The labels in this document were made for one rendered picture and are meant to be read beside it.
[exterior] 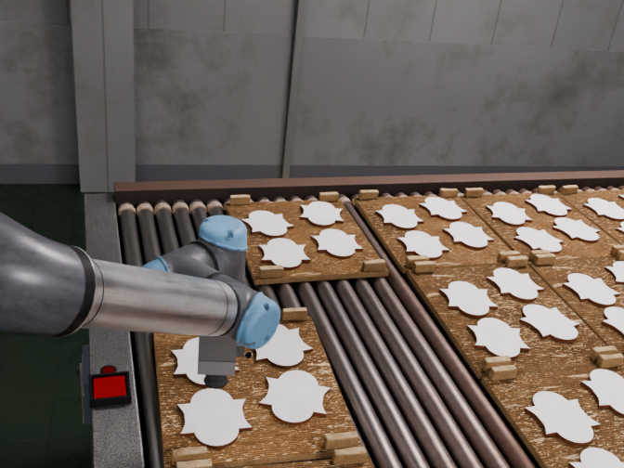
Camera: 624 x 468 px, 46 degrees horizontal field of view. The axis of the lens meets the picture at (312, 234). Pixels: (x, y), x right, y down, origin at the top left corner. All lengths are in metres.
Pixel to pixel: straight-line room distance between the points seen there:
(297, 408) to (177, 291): 0.58
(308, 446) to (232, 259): 0.40
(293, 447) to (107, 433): 0.33
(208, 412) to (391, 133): 3.35
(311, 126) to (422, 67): 0.74
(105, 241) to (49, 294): 1.22
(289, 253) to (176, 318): 1.00
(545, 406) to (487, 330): 0.25
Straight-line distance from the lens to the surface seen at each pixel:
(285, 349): 1.54
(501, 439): 1.50
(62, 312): 0.75
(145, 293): 0.84
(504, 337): 1.71
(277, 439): 1.36
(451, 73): 4.56
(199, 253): 1.11
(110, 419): 1.43
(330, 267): 1.85
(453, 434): 1.47
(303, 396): 1.44
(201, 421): 1.37
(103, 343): 1.60
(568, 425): 1.53
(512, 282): 1.93
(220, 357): 1.24
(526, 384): 1.61
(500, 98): 4.76
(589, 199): 2.54
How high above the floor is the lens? 1.89
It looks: 29 degrees down
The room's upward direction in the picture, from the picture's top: 7 degrees clockwise
